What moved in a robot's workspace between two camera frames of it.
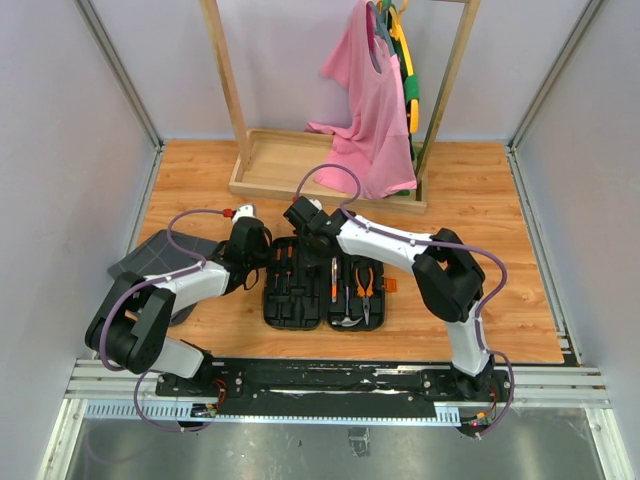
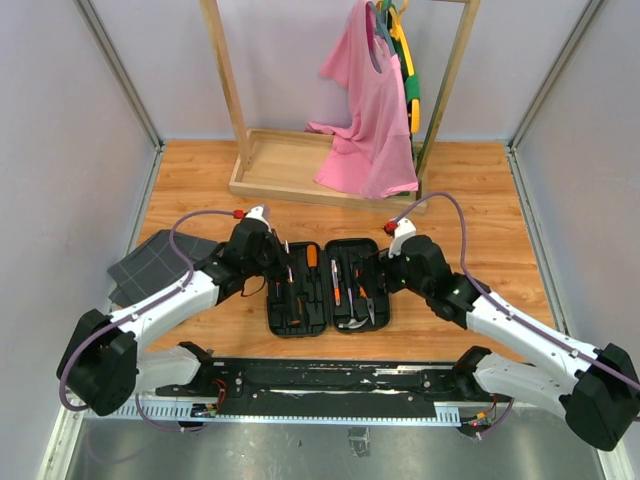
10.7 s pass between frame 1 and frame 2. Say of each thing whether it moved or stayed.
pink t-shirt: stayed
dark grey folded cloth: stayed
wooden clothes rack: stayed
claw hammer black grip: moved
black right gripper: moved
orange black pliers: moved
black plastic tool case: stayed
